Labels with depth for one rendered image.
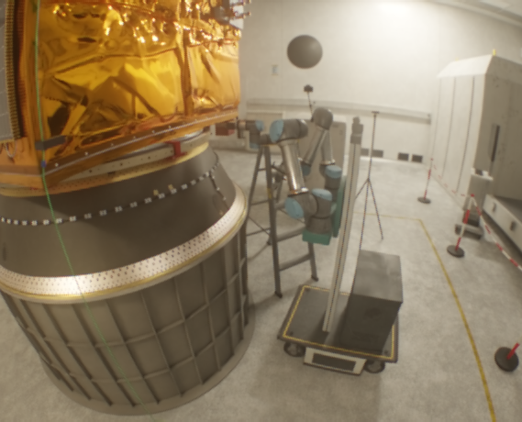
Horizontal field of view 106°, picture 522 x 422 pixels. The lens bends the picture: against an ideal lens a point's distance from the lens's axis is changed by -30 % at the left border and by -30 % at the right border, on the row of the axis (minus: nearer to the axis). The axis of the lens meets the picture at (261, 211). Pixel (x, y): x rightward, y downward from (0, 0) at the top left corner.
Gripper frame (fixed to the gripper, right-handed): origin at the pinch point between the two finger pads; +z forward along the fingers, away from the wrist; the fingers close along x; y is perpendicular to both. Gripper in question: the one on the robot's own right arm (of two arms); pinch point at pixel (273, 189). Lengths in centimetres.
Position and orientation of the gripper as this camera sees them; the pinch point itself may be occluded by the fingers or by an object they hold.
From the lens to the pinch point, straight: 213.1
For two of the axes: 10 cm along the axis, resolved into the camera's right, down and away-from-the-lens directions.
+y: 8.8, 4.7, -0.8
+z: -4.1, 8.3, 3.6
